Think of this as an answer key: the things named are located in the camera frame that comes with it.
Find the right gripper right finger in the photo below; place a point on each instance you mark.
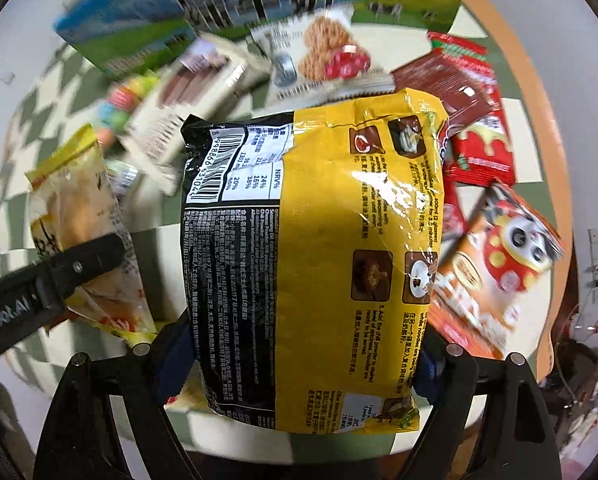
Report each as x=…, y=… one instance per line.
x=431, y=378

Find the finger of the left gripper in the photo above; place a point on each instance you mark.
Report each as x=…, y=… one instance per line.
x=58, y=276

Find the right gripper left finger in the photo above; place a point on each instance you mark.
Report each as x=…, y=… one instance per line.
x=175, y=357

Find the clear yellow biscuit bag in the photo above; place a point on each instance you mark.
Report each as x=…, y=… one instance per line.
x=71, y=203

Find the small white panda packet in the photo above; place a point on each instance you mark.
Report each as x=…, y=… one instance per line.
x=122, y=176

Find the orange panda snack bag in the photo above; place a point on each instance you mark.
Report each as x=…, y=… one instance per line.
x=503, y=253

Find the yellow black noodle packet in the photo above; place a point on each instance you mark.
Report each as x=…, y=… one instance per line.
x=309, y=244

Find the colourful candy ball bag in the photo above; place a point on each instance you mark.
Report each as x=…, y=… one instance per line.
x=119, y=105

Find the red green snack packet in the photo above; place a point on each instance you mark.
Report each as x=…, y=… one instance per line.
x=482, y=151

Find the chocolate wafer stick packet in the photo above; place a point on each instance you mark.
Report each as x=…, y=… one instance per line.
x=205, y=80

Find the dark red brown sachet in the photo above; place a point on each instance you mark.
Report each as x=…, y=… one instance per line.
x=464, y=99

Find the white cookie snack packet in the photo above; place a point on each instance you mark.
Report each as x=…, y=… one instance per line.
x=316, y=59

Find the small red sachet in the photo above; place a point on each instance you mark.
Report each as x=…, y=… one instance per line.
x=454, y=223

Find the green white checkered mat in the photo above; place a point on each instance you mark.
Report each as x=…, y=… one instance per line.
x=64, y=95

